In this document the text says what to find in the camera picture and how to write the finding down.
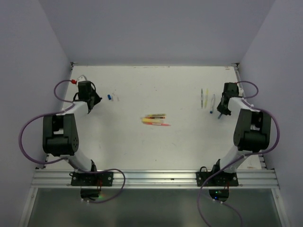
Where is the blue white marker pen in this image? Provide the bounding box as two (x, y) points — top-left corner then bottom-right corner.
(210, 94), (215, 114)

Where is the yellow thin pen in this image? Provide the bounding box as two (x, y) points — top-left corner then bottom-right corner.
(204, 88), (209, 108)

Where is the green thin pen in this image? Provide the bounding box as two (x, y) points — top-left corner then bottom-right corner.
(201, 89), (204, 109)

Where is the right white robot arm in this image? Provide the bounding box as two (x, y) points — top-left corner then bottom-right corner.
(211, 82), (271, 186)

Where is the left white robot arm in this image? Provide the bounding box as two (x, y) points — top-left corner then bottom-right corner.
(43, 80), (102, 186)

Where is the yellow gold highlighter pen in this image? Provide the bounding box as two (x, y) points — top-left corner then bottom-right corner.
(146, 113), (166, 117)

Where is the dark red pen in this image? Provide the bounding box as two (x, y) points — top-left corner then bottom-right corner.
(143, 116), (166, 119)

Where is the pink red pen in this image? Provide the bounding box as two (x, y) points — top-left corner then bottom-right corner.
(145, 123), (171, 127)

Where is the fat yellow highlighter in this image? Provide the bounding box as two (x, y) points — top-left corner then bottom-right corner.
(142, 118), (163, 124)

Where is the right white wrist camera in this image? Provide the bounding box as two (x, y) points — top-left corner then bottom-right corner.
(239, 88), (244, 97)

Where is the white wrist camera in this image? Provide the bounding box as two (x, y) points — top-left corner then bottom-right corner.
(77, 75), (88, 82)
(239, 88), (244, 97)

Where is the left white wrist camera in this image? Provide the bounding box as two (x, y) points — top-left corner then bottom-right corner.
(77, 75), (88, 82)

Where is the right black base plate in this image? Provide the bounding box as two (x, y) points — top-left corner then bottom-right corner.
(196, 171), (239, 187)

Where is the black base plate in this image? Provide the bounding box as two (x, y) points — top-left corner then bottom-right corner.
(69, 172), (114, 187)
(196, 171), (239, 187)

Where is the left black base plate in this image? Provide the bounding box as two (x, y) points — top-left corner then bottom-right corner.
(69, 172), (114, 187)

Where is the aluminium front rail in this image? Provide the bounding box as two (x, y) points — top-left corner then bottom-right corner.
(31, 169), (279, 189)

